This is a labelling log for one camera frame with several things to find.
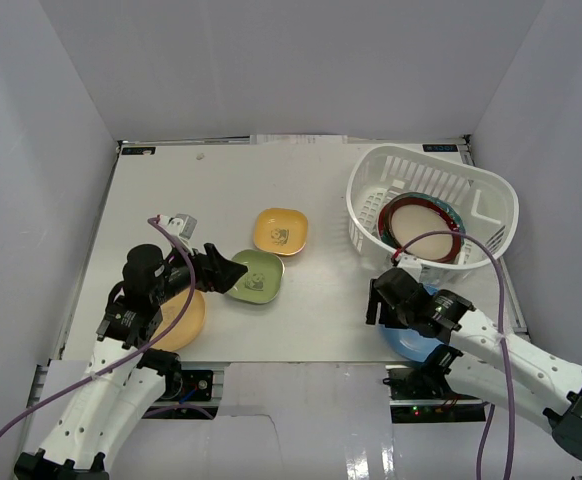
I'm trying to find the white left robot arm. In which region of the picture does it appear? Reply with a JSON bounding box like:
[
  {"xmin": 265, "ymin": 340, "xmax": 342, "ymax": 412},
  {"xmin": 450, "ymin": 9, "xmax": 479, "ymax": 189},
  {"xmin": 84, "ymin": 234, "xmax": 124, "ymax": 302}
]
[{"xmin": 14, "ymin": 243, "xmax": 247, "ymax": 479}]

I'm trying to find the white plastic dish bin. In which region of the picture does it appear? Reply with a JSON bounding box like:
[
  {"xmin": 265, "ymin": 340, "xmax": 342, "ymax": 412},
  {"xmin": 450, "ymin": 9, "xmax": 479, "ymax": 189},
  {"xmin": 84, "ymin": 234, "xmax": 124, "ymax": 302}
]
[{"xmin": 346, "ymin": 144, "xmax": 519, "ymax": 266}]

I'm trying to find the dark red rimmed round plate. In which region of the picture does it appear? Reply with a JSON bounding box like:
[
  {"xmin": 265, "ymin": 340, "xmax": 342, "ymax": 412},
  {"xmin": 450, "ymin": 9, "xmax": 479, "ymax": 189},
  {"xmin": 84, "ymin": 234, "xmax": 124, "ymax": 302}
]
[{"xmin": 377, "ymin": 194, "xmax": 463, "ymax": 266}]

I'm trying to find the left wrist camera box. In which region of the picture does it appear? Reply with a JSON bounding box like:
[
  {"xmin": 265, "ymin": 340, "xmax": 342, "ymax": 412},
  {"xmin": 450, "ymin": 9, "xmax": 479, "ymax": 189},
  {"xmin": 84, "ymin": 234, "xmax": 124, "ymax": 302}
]
[{"xmin": 149, "ymin": 214, "xmax": 197, "ymax": 251}]

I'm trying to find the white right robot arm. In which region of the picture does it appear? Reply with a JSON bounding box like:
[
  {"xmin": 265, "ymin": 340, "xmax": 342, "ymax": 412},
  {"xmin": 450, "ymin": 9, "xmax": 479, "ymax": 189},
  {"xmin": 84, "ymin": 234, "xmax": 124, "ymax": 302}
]
[{"xmin": 366, "ymin": 268, "xmax": 582, "ymax": 462}]

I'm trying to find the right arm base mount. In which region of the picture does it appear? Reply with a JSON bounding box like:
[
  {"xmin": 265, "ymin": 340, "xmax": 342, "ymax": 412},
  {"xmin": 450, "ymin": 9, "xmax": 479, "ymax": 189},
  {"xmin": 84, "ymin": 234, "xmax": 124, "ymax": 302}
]
[{"xmin": 383, "ymin": 366, "xmax": 487, "ymax": 425}]

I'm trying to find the yellow round plate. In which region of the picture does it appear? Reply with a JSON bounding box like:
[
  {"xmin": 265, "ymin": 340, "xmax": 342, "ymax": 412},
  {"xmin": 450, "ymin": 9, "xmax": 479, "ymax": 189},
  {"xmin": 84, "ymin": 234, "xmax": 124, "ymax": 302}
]
[{"xmin": 152, "ymin": 290, "xmax": 206, "ymax": 352}]

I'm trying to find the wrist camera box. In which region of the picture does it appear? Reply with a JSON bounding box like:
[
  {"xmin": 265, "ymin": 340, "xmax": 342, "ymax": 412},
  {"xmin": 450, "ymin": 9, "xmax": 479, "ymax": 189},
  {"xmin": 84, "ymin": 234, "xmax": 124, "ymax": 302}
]
[
  {"xmin": 149, "ymin": 214, "xmax": 197, "ymax": 251},
  {"xmin": 391, "ymin": 250, "xmax": 423, "ymax": 282}
]

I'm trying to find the yellow square panda dish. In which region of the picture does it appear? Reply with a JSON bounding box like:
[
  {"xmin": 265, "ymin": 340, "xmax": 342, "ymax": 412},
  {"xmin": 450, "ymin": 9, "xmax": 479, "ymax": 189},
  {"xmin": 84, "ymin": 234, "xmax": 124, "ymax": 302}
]
[{"xmin": 253, "ymin": 208, "xmax": 309, "ymax": 256}]

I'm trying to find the teal scalloped plate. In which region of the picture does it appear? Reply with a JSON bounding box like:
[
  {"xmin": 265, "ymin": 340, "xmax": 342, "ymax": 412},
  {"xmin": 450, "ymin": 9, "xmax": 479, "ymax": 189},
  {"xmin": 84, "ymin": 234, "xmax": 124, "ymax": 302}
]
[{"xmin": 385, "ymin": 191, "xmax": 467, "ymax": 251}]

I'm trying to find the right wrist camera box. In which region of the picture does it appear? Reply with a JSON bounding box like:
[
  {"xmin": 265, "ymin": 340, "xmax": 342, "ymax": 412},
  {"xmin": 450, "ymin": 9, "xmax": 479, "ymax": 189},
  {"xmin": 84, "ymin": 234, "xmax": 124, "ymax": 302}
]
[{"xmin": 391, "ymin": 250, "xmax": 423, "ymax": 282}]

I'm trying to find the light blue round plate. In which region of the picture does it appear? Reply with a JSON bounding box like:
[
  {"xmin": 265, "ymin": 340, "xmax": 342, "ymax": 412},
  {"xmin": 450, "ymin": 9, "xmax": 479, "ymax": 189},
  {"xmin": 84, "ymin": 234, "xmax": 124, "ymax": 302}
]
[{"xmin": 378, "ymin": 324, "xmax": 441, "ymax": 363}]

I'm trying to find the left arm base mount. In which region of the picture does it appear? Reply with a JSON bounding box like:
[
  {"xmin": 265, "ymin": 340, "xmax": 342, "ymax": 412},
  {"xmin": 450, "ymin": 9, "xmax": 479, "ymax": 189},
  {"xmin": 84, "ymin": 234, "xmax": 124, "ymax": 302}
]
[{"xmin": 143, "ymin": 369, "xmax": 218, "ymax": 420}]

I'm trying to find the green square panda dish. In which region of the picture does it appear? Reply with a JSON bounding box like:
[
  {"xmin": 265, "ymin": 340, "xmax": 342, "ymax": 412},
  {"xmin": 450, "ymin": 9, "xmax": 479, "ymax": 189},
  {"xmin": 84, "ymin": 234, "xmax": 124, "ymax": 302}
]
[{"xmin": 228, "ymin": 249, "xmax": 285, "ymax": 305}]

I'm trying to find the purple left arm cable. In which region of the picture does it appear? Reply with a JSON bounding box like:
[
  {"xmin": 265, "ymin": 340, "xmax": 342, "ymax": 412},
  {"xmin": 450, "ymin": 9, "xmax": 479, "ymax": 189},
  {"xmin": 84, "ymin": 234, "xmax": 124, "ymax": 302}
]
[{"xmin": 0, "ymin": 215, "xmax": 217, "ymax": 480}]

